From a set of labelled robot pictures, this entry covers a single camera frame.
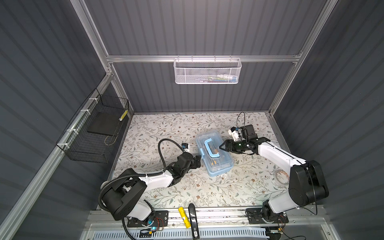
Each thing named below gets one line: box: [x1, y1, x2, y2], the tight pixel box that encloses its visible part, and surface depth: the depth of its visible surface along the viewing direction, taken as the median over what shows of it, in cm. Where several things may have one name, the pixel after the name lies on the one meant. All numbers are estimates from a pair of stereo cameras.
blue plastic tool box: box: [196, 130, 234, 177], surface depth 87 cm
